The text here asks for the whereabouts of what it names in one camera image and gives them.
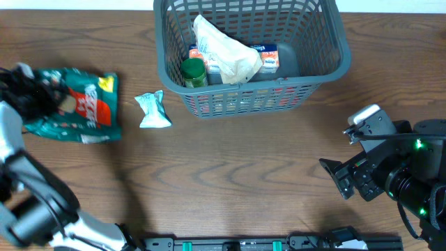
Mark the grey plastic basket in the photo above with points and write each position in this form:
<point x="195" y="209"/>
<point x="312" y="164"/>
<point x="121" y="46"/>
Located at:
<point x="309" y="36"/>

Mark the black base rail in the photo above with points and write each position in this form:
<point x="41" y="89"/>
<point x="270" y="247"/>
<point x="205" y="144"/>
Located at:
<point x="343" y="238"/>

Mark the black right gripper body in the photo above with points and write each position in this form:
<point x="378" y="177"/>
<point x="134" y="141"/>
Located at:
<point x="353" y="175"/>

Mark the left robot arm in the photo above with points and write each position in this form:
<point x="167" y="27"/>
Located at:
<point x="38" y="208"/>

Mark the light green snack packet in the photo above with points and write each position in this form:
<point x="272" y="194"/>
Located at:
<point x="154" y="112"/>

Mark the beige brown snack bag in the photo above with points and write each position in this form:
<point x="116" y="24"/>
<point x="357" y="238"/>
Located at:
<point x="237" y="62"/>

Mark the orange tissue multipack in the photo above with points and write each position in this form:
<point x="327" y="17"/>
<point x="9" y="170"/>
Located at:
<point x="269" y="55"/>

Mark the green lid jar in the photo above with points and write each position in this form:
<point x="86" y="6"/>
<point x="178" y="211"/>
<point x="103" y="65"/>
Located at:
<point x="194" y="73"/>

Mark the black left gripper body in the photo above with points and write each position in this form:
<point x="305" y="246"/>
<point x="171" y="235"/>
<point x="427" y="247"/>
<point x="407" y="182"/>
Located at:
<point x="40" y="99"/>

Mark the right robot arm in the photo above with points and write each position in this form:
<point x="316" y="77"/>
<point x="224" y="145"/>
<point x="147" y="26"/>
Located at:
<point x="418" y="188"/>

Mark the green Nescafe coffee bag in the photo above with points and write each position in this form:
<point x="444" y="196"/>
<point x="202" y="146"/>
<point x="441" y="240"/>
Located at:
<point x="88" y="116"/>

